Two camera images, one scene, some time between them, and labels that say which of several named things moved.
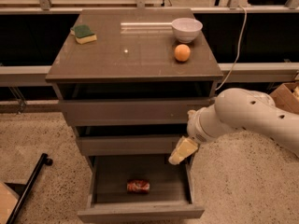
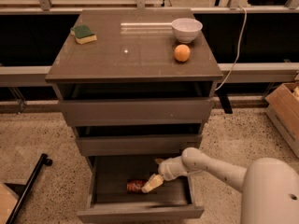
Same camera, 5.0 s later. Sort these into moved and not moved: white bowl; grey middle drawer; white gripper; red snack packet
Moved: white gripper
Not moved: red snack packet; grey middle drawer; white bowl
